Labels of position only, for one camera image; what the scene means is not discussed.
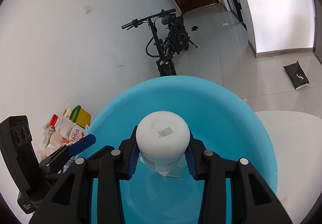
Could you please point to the black bicycle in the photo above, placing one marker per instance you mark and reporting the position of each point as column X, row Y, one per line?
column 166, row 43

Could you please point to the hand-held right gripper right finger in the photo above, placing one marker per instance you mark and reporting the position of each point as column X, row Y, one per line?
column 190, row 163

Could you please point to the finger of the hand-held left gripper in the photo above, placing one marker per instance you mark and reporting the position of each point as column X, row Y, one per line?
column 52, row 178
column 83, row 141

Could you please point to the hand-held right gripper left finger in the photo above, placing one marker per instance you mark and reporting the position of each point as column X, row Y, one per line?
column 133, row 158

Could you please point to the white plastic bottle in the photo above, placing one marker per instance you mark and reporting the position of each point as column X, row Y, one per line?
column 162, row 136

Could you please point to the red-capped milk drink bottle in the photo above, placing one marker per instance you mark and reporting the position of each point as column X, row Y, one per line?
column 68, row 131

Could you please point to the pile of plastic bags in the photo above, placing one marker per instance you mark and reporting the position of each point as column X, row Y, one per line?
column 50, row 141

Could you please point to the black bag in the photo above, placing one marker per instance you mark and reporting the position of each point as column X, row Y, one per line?
column 296, row 75

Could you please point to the blue plastic basin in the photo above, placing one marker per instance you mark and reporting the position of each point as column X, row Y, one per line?
column 226, row 138

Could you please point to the white wall socket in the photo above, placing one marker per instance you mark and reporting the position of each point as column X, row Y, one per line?
column 85, row 9

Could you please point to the small black floor item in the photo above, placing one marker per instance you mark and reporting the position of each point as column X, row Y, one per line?
column 194, row 28

